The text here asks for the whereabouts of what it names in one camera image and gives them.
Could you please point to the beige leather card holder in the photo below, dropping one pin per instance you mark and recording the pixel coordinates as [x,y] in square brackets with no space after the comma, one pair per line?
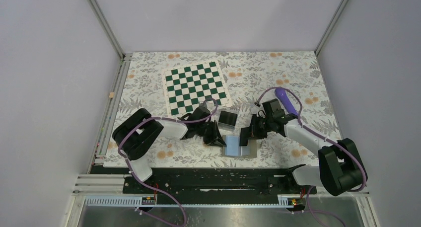
[233,148]

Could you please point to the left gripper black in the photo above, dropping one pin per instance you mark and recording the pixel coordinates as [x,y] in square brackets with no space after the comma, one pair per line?
[219,141]

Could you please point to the purple pen-shaped tool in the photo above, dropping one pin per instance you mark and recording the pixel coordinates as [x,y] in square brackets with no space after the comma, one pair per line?
[282,96]

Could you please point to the clear acrylic card box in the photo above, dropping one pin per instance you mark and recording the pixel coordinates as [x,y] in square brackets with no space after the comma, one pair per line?
[211,107]

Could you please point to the floral tablecloth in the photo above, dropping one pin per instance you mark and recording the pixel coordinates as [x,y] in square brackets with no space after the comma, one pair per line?
[247,76]

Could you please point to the black credit card stack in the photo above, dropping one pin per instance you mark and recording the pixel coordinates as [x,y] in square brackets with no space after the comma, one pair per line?
[227,120]

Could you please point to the green white chessboard mat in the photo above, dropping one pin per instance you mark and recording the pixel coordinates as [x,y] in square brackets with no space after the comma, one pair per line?
[186,87]

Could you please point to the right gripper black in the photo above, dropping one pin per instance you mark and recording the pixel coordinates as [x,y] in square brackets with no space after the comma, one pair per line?
[253,132]

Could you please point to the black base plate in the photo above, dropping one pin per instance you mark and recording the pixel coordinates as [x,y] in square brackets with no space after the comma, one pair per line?
[226,186]

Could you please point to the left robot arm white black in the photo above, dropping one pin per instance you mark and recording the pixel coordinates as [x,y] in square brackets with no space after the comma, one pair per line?
[135,136]

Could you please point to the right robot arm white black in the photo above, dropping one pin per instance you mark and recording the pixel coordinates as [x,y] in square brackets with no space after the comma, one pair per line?
[339,169]

